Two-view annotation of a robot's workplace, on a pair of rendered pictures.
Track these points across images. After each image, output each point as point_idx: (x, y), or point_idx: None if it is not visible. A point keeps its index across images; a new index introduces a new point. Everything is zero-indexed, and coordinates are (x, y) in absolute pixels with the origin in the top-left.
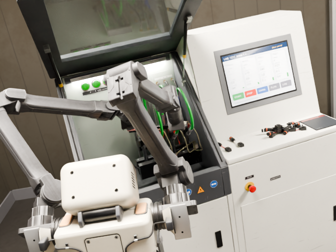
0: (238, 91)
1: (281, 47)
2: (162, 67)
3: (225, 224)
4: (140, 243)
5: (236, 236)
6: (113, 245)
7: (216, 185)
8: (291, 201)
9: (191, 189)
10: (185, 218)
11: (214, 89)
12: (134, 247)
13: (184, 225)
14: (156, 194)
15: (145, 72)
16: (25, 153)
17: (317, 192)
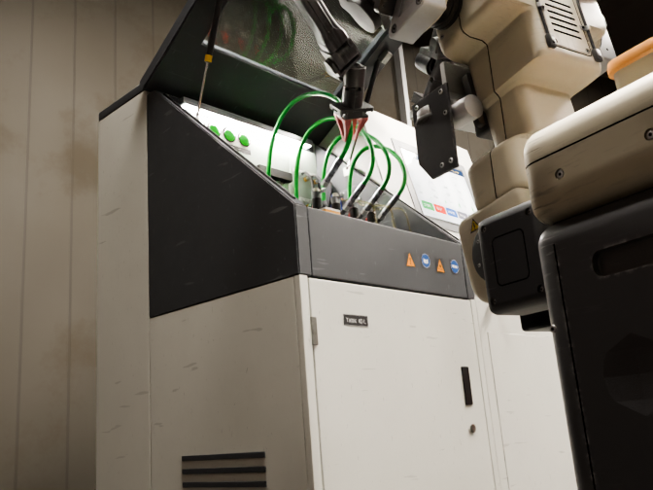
0: (426, 199)
1: (459, 175)
2: (303, 158)
3: (472, 357)
4: (591, 2)
5: (487, 394)
6: None
7: (458, 271)
8: (540, 359)
9: (429, 258)
10: (606, 34)
11: (398, 181)
12: (586, 5)
13: (607, 42)
14: (388, 238)
15: None
16: None
17: None
